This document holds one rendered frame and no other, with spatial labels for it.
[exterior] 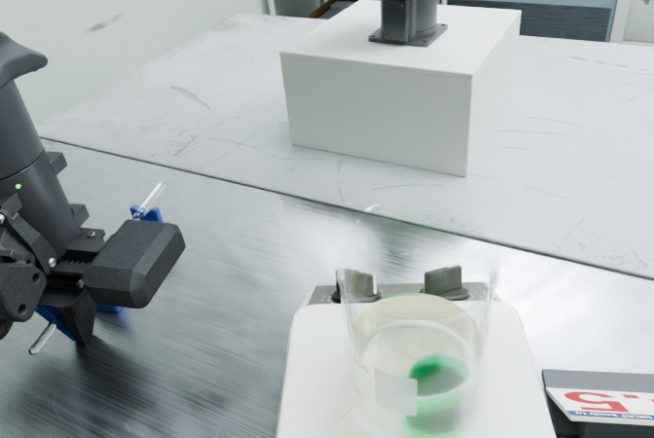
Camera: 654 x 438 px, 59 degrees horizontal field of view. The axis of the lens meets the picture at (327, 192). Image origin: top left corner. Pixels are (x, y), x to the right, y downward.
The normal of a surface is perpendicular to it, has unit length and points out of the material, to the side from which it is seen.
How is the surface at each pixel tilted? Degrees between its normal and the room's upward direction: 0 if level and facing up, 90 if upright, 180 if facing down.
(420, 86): 90
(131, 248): 1
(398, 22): 88
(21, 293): 89
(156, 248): 44
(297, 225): 0
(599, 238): 0
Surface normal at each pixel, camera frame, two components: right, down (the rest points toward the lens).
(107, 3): 0.89, 0.20
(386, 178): -0.08, -0.82
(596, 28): -0.46, 0.54
